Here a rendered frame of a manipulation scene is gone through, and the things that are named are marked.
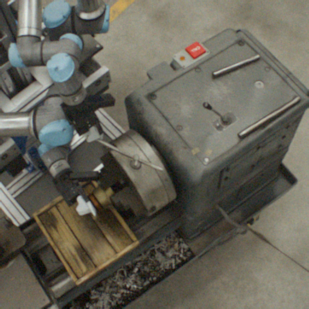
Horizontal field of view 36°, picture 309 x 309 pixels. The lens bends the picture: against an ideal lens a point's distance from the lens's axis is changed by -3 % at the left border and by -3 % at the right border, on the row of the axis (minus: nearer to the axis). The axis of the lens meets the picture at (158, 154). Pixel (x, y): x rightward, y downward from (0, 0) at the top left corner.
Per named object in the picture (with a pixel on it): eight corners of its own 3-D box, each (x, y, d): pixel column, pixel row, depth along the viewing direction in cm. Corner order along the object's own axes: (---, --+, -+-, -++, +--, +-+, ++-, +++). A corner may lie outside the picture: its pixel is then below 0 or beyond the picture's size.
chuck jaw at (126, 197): (135, 180, 180) (153, 203, 175) (137, 186, 185) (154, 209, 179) (110, 197, 178) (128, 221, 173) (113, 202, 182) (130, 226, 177)
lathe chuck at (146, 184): (121, 149, 204) (121, 121, 174) (165, 210, 197) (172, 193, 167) (103, 160, 202) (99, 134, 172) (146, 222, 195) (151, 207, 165)
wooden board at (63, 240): (93, 178, 208) (91, 175, 204) (140, 245, 194) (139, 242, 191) (34, 216, 201) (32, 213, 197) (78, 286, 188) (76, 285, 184)
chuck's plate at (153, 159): (128, 144, 204) (129, 116, 174) (172, 205, 198) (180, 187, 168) (121, 149, 204) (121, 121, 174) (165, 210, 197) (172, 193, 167)
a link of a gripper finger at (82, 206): (84, 222, 177) (72, 203, 180) (98, 213, 178) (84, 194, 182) (82, 219, 174) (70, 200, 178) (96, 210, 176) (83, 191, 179)
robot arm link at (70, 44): (46, 32, 145) (40, 55, 139) (81, 31, 145) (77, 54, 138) (50, 52, 152) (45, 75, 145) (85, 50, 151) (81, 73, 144)
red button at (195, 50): (197, 43, 190) (197, 40, 188) (206, 53, 187) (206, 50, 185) (184, 50, 188) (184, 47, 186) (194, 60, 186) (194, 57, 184)
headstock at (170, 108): (230, 72, 229) (238, 17, 194) (297, 144, 211) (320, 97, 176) (127, 137, 216) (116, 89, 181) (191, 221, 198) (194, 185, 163)
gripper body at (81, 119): (70, 126, 156) (56, 101, 147) (92, 111, 158) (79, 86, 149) (80, 139, 152) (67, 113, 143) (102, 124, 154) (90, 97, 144)
